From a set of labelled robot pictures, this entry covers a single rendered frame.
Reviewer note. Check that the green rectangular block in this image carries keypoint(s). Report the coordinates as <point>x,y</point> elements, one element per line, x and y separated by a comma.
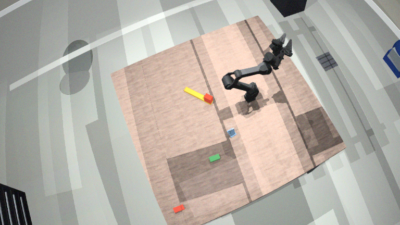
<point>214,158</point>

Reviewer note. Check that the red flat bar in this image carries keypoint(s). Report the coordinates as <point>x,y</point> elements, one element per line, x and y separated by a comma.
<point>178,208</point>

